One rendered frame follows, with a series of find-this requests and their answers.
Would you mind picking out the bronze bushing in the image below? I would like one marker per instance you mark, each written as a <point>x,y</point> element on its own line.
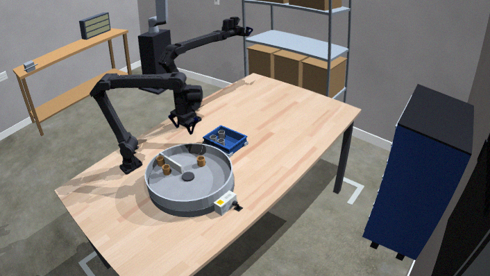
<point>160,160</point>
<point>166,169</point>
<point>200,161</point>

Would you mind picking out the blue crate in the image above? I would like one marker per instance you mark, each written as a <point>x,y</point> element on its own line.
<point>233,141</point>

